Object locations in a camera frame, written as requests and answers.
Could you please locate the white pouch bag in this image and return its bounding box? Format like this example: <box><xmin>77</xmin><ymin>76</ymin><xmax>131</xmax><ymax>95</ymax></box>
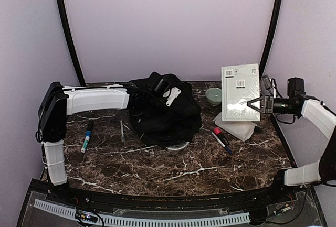
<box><xmin>214</xmin><ymin>113</ymin><xmax>257</xmax><ymax>142</ymax></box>

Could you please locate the clear silver pen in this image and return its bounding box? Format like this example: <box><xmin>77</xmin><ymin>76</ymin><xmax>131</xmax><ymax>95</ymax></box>
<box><xmin>120</xmin><ymin>120</ymin><xmax>125</xmax><ymax>143</ymax></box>

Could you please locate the white slotted cable duct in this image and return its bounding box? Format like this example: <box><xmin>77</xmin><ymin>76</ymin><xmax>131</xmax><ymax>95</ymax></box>
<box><xmin>33</xmin><ymin>199</ymin><xmax>250</xmax><ymax>226</ymax></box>

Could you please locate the right black corner post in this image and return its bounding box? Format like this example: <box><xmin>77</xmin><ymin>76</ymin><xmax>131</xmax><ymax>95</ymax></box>
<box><xmin>259</xmin><ymin>0</ymin><xmax>282</xmax><ymax>79</ymax></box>

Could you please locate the grey notebook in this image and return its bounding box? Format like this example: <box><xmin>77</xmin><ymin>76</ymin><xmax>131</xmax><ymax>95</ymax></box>
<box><xmin>221</xmin><ymin>63</ymin><xmax>260</xmax><ymax>122</ymax></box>

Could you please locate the pale green ceramic bowl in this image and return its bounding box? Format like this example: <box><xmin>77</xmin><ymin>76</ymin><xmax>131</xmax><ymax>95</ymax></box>
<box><xmin>205</xmin><ymin>88</ymin><xmax>222</xmax><ymax>106</ymax></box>

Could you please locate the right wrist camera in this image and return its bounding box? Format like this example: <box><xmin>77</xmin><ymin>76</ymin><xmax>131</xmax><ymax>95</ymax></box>
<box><xmin>287</xmin><ymin>77</ymin><xmax>306</xmax><ymax>98</ymax></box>

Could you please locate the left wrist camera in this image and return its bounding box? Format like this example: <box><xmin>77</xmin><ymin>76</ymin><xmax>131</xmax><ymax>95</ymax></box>
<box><xmin>152</xmin><ymin>75</ymin><xmax>182</xmax><ymax>107</ymax></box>

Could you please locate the left black corner post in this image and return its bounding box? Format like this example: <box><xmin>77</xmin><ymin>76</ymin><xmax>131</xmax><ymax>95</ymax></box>
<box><xmin>56</xmin><ymin>0</ymin><xmax>86</xmax><ymax>87</ymax></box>

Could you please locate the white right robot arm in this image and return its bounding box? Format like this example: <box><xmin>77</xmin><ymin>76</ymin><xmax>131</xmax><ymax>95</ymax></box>
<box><xmin>247</xmin><ymin>93</ymin><xmax>335</xmax><ymax>203</ymax></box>

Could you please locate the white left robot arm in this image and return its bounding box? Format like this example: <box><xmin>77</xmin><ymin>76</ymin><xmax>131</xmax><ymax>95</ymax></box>
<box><xmin>35</xmin><ymin>82</ymin><xmax>155</xmax><ymax>204</ymax></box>

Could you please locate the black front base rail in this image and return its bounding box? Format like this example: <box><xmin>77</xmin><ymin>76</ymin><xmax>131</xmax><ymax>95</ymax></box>
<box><xmin>28</xmin><ymin>178</ymin><xmax>313</xmax><ymax>214</ymax></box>

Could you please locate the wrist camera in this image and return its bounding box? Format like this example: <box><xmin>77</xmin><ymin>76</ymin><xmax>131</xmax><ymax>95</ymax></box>
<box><xmin>152</xmin><ymin>75</ymin><xmax>182</xmax><ymax>107</ymax></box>
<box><xmin>287</xmin><ymin>77</ymin><xmax>306</xmax><ymax>98</ymax></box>

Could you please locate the black corner post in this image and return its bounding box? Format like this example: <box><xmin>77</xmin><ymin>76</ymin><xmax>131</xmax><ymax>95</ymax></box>
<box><xmin>259</xmin><ymin>0</ymin><xmax>282</xmax><ymax>79</ymax></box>
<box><xmin>56</xmin><ymin>0</ymin><xmax>86</xmax><ymax>87</ymax></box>

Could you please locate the small circuit board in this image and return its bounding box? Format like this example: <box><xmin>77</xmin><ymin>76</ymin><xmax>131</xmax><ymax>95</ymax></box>
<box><xmin>75</xmin><ymin>211</ymin><xmax>99</xmax><ymax>223</ymax></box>

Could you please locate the red black marker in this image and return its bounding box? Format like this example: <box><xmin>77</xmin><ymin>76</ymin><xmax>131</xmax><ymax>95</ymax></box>
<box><xmin>213</xmin><ymin>127</ymin><xmax>230</xmax><ymax>146</ymax></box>

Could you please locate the black student bag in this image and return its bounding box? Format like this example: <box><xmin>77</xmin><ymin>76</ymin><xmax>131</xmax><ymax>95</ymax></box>
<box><xmin>129</xmin><ymin>72</ymin><xmax>202</xmax><ymax>147</ymax></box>

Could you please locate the green white marker pen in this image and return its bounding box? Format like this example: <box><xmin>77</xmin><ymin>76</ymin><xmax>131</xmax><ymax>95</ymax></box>
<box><xmin>81</xmin><ymin>121</ymin><xmax>94</xmax><ymax>153</ymax></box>

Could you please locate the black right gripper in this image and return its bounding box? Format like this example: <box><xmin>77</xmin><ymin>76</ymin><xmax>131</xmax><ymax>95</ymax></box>
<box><xmin>248</xmin><ymin>95</ymin><xmax>297</xmax><ymax>115</ymax></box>

